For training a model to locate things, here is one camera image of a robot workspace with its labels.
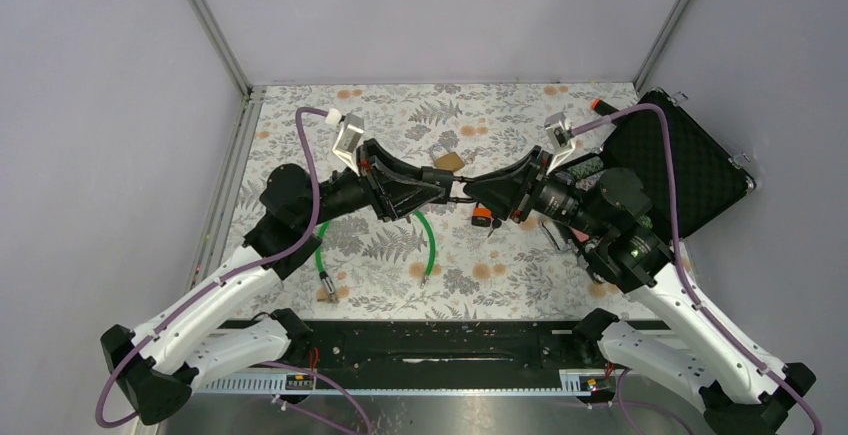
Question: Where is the green cable lock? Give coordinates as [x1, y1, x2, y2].
[313, 210, 438, 303]

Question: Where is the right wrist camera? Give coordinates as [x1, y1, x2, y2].
[544, 112, 577, 175]

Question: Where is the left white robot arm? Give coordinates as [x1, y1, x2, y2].
[95, 139, 454, 428]

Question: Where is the black poker chip case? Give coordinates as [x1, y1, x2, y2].
[540, 88, 757, 285]

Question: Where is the black orange marker pen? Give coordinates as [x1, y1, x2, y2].
[590, 98, 619, 116]

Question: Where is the black padlock with keys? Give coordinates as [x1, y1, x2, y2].
[421, 167, 475, 205]

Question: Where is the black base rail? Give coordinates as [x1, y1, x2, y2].
[207, 320, 621, 396]

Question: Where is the orange black padlock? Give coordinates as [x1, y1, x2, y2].
[471, 202, 502, 238]

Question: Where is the purple cable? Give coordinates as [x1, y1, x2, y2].
[95, 106, 333, 429]
[569, 102, 823, 435]

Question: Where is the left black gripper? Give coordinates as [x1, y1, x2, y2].
[302, 140, 446, 229]

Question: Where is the floral table mat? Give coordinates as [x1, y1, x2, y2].
[222, 82, 697, 322]

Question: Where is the brass padlock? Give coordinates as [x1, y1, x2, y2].
[428, 143, 465, 173]

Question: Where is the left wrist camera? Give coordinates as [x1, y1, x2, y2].
[325, 108, 365, 174]

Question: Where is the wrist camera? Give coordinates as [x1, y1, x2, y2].
[325, 108, 365, 174]
[544, 112, 577, 175]

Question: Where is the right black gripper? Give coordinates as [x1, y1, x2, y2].
[462, 145, 611, 240]

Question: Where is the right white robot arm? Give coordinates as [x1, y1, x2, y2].
[464, 150, 815, 434]

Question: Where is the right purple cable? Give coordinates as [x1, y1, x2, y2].
[569, 102, 823, 435]

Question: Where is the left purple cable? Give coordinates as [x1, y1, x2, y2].
[95, 106, 333, 429]

